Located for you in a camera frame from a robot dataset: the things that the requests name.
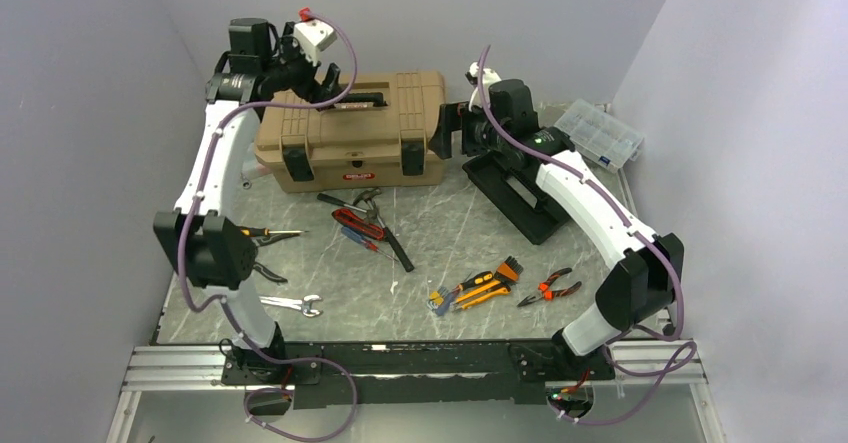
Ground black handled cutters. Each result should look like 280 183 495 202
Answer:
252 234 291 284

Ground blue red screwdriver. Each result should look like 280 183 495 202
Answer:
341 227 396 261

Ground clear compartment organizer box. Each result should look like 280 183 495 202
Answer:
554 99 645 173

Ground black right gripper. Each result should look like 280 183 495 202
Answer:
428 100 511 159

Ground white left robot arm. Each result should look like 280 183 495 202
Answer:
153 9 355 383

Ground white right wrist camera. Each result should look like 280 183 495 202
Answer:
465 62 501 110

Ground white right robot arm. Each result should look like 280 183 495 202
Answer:
429 68 685 378

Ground red black utility knife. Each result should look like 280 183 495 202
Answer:
331 208 386 241

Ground yellow handled screwdriver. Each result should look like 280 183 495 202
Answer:
239 226 307 238

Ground orange black utility knife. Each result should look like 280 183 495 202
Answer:
450 271 515 311

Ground large black-handled hammer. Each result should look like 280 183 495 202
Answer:
353 188 415 273

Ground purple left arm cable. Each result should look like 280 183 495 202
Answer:
177 12 360 443

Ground black tool tray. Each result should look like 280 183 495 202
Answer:
462 152 572 245

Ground small claw hammer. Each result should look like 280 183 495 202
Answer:
316 193 369 214

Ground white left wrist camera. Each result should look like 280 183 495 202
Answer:
293 7 337 59

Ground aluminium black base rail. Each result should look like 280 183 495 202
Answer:
105 337 727 443

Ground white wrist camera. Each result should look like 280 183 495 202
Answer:
465 62 501 110
293 7 337 59

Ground orange handled pliers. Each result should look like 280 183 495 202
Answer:
517 267 583 308

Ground silver combination wrench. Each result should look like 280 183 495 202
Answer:
259 294 323 318

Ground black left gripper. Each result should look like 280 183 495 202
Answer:
262 24 344 111

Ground tan plastic toolbox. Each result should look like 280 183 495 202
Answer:
254 71 446 193

